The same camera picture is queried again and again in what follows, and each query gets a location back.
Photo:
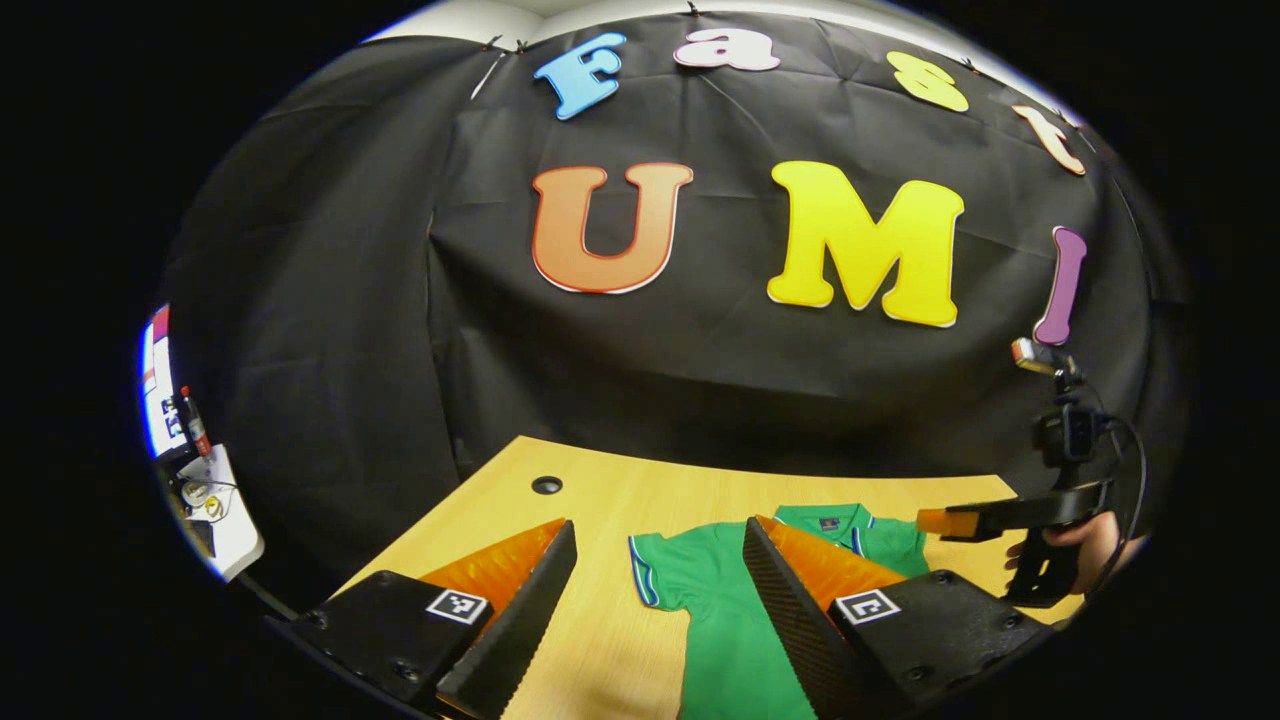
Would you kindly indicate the white side desk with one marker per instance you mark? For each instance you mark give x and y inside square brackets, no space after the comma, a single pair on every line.
[230,520]

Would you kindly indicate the black backdrop cloth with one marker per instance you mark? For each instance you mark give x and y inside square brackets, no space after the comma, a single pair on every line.
[700,380]

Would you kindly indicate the green T-shirt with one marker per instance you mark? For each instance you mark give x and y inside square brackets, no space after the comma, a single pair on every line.
[710,600]

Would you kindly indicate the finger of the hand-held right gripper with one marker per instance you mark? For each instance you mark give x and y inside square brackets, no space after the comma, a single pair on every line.
[1000,518]

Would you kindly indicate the lit computer screen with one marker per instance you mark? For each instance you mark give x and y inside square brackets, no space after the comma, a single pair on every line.
[157,380]

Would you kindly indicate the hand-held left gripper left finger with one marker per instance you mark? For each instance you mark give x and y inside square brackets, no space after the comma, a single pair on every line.
[520,620]

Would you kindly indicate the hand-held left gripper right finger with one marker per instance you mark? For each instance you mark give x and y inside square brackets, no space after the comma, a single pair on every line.
[790,620]

